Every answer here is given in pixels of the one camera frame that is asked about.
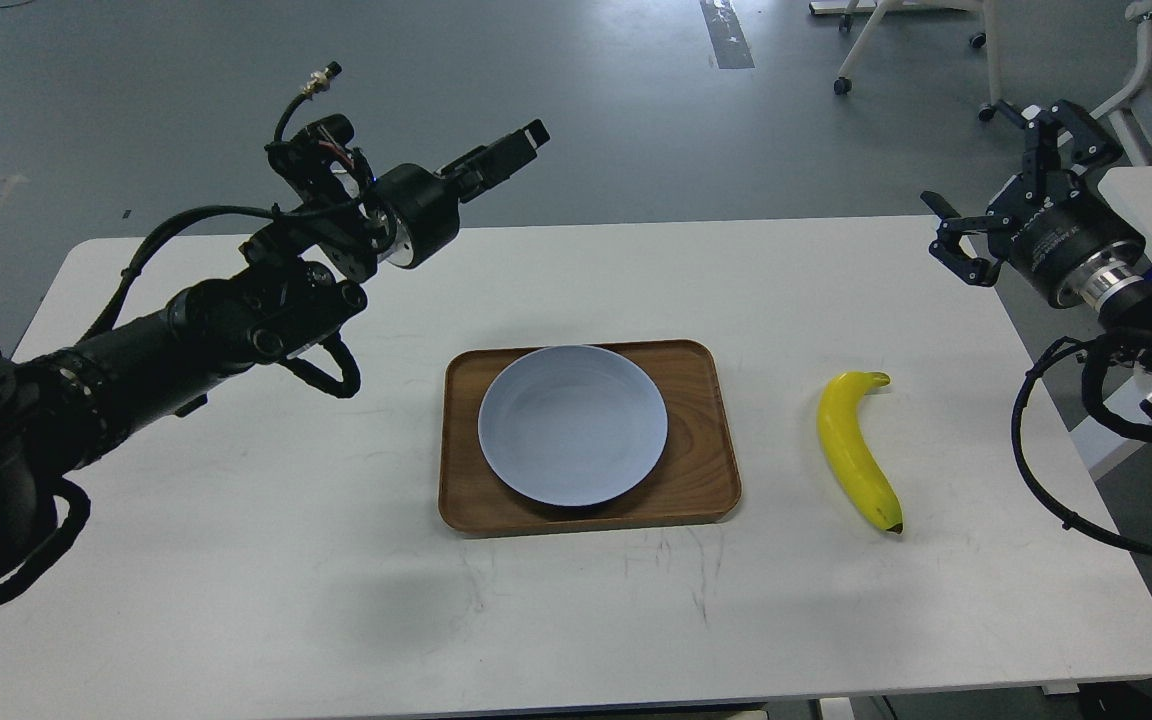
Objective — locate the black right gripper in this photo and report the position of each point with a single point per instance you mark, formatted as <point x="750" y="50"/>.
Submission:
<point x="1070" y="246"/>

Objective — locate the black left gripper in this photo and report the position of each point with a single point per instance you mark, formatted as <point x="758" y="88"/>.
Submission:
<point x="425" y="206"/>

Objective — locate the light blue plate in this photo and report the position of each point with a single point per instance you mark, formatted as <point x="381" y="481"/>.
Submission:
<point x="572" y="426"/>

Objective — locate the yellow banana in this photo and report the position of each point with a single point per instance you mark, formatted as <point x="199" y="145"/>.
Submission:
<point x="858" y="474"/>

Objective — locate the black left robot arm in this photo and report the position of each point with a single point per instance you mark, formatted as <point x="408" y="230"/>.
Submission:
<point x="303" y="279"/>

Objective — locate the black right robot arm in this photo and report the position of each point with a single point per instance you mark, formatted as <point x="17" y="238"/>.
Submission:
<point x="1115" y="385"/>

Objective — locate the grey floor tape strip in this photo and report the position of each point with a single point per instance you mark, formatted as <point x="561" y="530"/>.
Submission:
<point x="731" y="48"/>

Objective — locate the brown wooden tray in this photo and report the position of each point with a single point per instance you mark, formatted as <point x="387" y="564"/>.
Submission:
<point x="695" y="481"/>

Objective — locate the white rolling chair frame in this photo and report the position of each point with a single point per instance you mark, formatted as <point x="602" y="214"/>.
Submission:
<point x="885" y="36"/>

